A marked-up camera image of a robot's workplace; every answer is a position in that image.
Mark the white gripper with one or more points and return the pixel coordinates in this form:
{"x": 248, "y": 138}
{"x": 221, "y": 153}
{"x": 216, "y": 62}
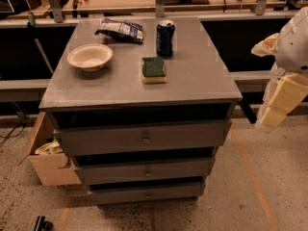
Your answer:
{"x": 294, "y": 50}

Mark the blue pepsi can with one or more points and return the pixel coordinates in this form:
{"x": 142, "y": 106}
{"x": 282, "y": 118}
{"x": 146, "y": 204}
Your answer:
{"x": 164, "y": 35}

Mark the green yellow sponge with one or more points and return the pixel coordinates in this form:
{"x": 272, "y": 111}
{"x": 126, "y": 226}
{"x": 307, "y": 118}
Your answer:
{"x": 153, "y": 70}

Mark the grey drawer cabinet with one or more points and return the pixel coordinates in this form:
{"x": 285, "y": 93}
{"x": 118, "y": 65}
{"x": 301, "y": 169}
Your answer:
{"x": 198, "y": 88}

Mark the blue white chip bag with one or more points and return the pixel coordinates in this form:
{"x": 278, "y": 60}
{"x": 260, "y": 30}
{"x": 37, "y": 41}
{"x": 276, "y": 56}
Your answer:
{"x": 121, "y": 30}

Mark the bottom grey drawer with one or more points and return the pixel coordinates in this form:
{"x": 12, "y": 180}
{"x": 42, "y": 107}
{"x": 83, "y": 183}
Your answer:
{"x": 146, "y": 193}

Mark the grey drawer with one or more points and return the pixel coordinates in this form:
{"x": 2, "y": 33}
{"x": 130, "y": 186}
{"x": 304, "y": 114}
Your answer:
{"x": 146, "y": 193}
{"x": 90, "y": 141}
{"x": 145, "y": 170}

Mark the white paper bowl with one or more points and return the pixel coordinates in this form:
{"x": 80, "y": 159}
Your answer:
{"x": 90, "y": 57}

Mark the top grey drawer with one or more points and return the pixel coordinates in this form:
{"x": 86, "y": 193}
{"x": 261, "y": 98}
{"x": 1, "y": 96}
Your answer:
{"x": 90, "y": 141}

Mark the middle grey drawer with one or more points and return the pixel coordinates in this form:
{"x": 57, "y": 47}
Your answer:
{"x": 145, "y": 170}

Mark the wooden workbench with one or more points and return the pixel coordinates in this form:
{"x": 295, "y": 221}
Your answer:
{"x": 60, "y": 9}

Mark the cardboard box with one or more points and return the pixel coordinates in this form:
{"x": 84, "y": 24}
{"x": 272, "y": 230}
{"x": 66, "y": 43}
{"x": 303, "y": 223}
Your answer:
{"x": 51, "y": 169}

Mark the black object on floor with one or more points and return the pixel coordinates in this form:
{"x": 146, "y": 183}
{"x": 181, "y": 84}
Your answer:
{"x": 42, "y": 224}

